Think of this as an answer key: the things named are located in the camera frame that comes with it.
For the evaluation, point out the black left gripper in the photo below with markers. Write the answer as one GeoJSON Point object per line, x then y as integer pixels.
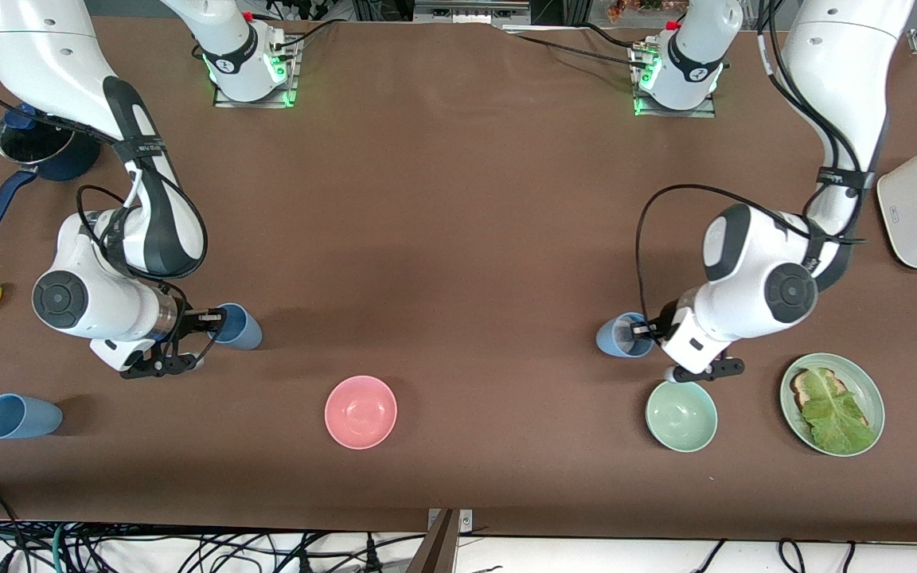
{"type": "Point", "coordinates": [660, 324]}

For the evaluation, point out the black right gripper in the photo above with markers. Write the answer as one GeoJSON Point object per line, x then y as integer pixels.
{"type": "Point", "coordinates": [185, 320]}

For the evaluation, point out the blue cup holding paper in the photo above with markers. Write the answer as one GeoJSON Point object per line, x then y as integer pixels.
{"type": "Point", "coordinates": [608, 338]}

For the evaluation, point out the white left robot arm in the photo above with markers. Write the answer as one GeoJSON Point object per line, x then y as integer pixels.
{"type": "Point", "coordinates": [833, 64]}

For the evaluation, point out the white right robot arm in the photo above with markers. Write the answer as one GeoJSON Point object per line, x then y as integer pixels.
{"type": "Point", "coordinates": [44, 56]}

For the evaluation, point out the green bowl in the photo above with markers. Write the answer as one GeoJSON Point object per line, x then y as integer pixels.
{"type": "Point", "coordinates": [681, 418]}

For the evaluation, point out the toast slice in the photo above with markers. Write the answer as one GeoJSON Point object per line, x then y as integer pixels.
{"type": "Point", "coordinates": [805, 387]}

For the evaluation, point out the pink bowl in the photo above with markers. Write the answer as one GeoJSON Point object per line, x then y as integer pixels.
{"type": "Point", "coordinates": [360, 412]}

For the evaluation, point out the green lettuce leaf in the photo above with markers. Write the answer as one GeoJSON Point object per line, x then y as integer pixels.
{"type": "Point", "coordinates": [837, 418]}

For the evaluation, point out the dark blue saucepan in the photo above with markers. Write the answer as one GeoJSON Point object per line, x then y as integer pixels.
{"type": "Point", "coordinates": [68, 163]}

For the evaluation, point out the green plate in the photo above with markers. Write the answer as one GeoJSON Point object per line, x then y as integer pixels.
{"type": "Point", "coordinates": [868, 390]}

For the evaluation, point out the glass lid with blue knob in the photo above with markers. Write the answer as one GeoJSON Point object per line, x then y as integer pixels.
{"type": "Point", "coordinates": [29, 143]}

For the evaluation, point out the grey metal box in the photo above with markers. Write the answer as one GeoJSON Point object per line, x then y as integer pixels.
{"type": "Point", "coordinates": [470, 11]}

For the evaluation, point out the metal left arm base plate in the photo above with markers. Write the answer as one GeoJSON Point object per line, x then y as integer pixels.
{"type": "Point", "coordinates": [641, 107]}

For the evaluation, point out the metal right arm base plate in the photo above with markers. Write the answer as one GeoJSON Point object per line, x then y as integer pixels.
{"type": "Point", "coordinates": [293, 79]}

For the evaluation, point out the silver table bracket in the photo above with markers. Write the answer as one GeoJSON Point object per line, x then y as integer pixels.
{"type": "Point", "coordinates": [465, 520]}

